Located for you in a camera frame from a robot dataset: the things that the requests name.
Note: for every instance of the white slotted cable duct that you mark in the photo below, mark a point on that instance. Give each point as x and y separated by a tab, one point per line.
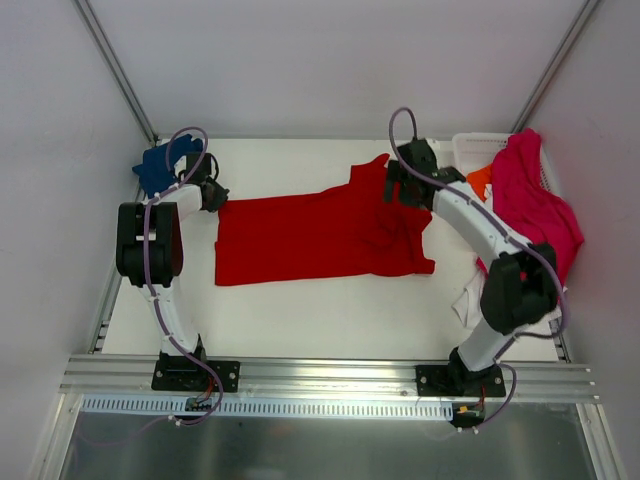
265	407

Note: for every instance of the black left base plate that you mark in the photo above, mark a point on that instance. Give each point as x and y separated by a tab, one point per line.
179	374

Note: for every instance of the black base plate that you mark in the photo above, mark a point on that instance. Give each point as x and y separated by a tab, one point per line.
179	374
435	382

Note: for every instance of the aluminium frame post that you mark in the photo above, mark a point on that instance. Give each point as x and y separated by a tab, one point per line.
576	29
109	55

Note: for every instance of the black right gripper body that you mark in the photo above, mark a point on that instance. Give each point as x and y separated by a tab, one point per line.
400	183

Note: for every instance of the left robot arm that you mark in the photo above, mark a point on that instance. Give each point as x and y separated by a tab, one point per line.
150	254

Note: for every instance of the right aluminium frame post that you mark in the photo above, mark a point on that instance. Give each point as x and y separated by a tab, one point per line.
576	29

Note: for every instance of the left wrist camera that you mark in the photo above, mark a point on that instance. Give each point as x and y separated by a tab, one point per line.
180	166

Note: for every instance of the red t shirt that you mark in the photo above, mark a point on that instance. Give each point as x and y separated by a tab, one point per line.
346	230

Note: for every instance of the folded blue t shirt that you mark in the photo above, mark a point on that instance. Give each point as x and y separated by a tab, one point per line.
157	172

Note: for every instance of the pink t shirt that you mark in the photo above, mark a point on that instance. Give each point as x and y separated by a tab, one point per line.
525	206

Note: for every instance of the white plastic basket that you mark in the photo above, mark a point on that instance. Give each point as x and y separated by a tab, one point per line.
469	152

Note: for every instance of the white t shirt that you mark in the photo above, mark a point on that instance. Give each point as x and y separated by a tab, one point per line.
470	300

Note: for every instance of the aluminium mounting rail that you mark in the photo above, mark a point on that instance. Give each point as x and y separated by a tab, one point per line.
531	382

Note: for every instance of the left aluminium frame post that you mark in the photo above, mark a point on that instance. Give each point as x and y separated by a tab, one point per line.
109	55

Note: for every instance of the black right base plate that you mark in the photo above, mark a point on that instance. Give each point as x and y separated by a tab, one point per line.
435	382

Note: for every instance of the orange t shirt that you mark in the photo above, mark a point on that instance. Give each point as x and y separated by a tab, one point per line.
481	182

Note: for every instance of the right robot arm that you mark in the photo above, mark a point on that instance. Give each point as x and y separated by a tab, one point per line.
487	342

